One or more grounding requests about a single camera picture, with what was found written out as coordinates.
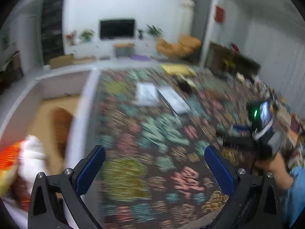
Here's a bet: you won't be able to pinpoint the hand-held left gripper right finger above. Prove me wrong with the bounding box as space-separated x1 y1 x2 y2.
204 145 284 229

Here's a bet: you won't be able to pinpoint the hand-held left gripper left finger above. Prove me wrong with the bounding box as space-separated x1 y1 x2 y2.
28 145 106 229

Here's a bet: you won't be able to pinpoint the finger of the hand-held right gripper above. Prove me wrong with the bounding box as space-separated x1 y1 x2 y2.
232 123 253 134
216 130 257 151

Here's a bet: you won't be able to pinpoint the brown plush fish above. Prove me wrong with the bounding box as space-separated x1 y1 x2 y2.
51 107 73 153

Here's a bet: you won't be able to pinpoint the white cardboard box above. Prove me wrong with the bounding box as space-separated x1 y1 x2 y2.
0 70 102 229

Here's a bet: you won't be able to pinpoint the orange plush fish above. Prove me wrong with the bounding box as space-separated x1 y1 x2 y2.
0 135 48 196

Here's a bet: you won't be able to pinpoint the person's right forearm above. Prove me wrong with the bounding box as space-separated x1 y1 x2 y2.
272 164 305 229

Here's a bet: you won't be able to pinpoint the person's right hand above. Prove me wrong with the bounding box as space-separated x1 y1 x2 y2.
252 151 286 178

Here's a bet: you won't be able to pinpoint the patterned woven blanket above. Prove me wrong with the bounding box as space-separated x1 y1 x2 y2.
96 69 305 229

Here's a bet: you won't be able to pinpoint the green framed table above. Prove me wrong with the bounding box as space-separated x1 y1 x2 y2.
205 41 261 80

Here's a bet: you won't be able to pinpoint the clear plastic bag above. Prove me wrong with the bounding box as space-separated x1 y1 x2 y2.
157 87 191 115

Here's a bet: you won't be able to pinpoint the orange lounge chair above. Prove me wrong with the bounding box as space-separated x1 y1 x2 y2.
155 35 202 58

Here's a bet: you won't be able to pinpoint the grey curtain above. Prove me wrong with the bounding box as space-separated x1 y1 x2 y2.
191 0 214 65

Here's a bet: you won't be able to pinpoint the white television cabinet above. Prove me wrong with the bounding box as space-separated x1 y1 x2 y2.
64 37 163 60

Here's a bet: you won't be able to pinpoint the purple rug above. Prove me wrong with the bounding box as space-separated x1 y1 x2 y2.
130 54 152 61

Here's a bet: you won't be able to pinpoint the white standing air conditioner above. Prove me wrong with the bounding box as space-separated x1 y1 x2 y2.
179 0 196 44

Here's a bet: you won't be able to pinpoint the wooden chair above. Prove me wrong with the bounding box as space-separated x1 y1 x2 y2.
8 51 25 83

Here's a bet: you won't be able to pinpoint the wooden bench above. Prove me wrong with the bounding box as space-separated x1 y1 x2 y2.
113 42 136 58

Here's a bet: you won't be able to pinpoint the leafy potted plant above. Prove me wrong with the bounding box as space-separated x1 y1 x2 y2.
79 29 95 42
146 24 164 38

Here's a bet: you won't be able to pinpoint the red flowers in vase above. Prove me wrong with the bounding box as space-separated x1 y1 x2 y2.
65 30 78 46

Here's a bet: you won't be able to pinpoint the black television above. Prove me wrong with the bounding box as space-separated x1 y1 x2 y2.
100 18 135 40

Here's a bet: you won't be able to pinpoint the dark glass display cabinet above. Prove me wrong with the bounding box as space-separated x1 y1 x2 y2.
41 0 67 65

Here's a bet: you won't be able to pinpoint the red wall decoration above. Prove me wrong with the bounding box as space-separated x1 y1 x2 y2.
214 5 226 24

